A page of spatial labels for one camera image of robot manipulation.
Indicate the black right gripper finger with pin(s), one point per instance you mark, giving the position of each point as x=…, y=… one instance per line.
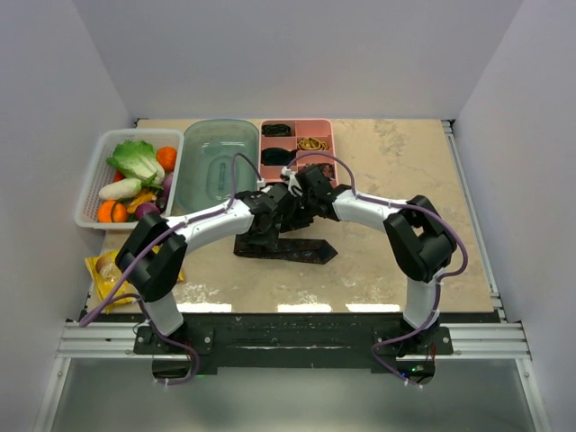
x=307, y=217
x=293, y=220

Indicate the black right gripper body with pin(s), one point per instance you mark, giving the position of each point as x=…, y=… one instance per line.
x=308, y=202

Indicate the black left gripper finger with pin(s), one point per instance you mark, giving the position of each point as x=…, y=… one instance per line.
x=254, y=243
x=273, y=228

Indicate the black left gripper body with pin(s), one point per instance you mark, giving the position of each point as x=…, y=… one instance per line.
x=273, y=229

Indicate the brown floral necktie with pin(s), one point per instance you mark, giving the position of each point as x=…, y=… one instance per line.
x=300, y=250

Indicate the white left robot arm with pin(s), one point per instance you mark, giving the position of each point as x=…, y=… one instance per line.
x=152, y=257

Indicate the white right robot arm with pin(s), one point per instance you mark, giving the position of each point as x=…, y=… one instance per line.
x=420, y=243

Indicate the dark patterned rolled tie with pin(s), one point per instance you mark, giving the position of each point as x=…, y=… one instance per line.
x=328, y=170

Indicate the black rolled belt middle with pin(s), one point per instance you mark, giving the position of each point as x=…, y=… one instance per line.
x=277, y=156

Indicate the yellow rolled tie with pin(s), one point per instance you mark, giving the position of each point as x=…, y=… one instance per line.
x=312, y=144

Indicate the pink divided organizer tray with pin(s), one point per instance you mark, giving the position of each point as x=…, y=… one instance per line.
x=283, y=140

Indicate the black rolled tie top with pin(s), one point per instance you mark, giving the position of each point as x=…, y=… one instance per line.
x=277, y=130

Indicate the teal plastic container lid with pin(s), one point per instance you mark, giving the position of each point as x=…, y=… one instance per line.
x=204, y=174

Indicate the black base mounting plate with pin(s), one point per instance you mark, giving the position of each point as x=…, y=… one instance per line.
x=377, y=342

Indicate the purple toy eggplant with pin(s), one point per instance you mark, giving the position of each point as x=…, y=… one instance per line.
x=164, y=193

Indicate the yellow toy pepper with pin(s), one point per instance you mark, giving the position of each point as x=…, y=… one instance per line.
x=144, y=196

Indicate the purple toy onion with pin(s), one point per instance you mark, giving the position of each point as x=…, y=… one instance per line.
x=146, y=208

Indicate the orange toy fruit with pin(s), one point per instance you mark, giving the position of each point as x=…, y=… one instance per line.
x=167, y=157

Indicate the white toy radish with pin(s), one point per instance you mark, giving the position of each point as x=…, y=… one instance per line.
x=123, y=189

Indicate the toy cabbage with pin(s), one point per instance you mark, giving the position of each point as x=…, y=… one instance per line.
x=137, y=159

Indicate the orange toy pumpkin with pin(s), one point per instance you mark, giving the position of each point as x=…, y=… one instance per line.
x=112, y=212

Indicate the yellow chips bag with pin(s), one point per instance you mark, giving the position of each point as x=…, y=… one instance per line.
x=105, y=274

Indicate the white plastic basket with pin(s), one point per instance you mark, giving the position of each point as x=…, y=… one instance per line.
x=100, y=174

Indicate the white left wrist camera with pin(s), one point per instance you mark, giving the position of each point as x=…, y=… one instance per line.
x=261, y=183

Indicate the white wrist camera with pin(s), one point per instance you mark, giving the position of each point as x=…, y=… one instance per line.
x=261, y=183
x=289, y=178

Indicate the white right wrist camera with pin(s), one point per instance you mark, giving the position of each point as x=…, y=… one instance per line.
x=289, y=178

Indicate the aluminium frame rail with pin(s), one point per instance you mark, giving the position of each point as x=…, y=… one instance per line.
x=486, y=384

